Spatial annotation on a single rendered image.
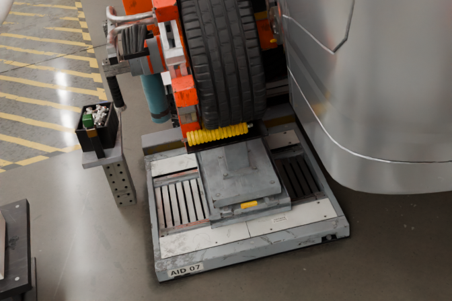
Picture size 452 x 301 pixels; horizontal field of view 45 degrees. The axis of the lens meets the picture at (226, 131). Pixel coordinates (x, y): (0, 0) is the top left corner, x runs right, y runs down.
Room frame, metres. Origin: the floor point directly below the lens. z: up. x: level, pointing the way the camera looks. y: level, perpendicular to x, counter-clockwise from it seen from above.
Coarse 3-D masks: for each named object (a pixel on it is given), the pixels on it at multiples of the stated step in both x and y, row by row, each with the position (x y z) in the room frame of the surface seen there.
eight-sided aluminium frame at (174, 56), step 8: (152, 0) 1.77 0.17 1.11; (160, 24) 1.70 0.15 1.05; (176, 24) 1.70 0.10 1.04; (160, 32) 1.69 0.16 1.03; (176, 32) 1.68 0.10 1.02; (176, 40) 1.66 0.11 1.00; (168, 48) 1.64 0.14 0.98; (176, 48) 1.64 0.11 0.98; (168, 56) 1.62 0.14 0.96; (176, 56) 1.62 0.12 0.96; (184, 56) 1.63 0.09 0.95; (168, 64) 1.62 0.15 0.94; (184, 64) 1.62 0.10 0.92; (184, 72) 1.62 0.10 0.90; (184, 112) 1.62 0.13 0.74; (192, 112) 1.64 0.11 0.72; (184, 120) 1.72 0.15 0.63; (192, 120) 1.75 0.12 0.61
